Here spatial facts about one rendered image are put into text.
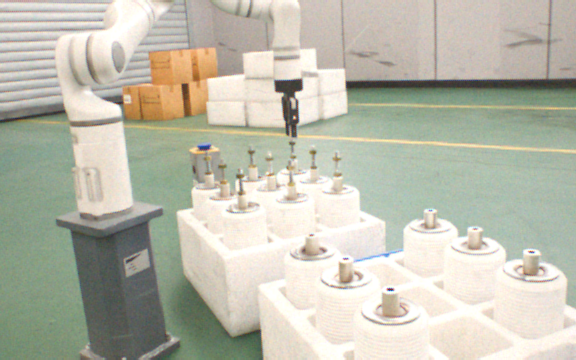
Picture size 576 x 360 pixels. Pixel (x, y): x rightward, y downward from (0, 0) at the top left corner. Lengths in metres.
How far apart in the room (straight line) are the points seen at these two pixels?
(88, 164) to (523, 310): 0.74
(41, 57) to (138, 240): 5.62
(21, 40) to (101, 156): 5.54
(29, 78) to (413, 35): 4.28
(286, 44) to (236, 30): 6.71
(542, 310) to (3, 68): 5.99
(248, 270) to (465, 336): 0.47
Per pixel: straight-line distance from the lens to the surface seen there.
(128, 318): 1.09
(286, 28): 1.41
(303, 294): 0.90
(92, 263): 1.07
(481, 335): 0.88
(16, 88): 6.46
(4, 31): 6.45
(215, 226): 1.28
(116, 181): 1.04
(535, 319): 0.84
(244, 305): 1.17
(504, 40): 6.31
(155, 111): 5.06
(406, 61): 6.69
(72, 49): 1.02
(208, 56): 5.40
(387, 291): 0.71
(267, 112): 4.05
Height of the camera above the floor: 0.59
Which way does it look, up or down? 14 degrees down
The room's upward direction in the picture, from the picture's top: 4 degrees counter-clockwise
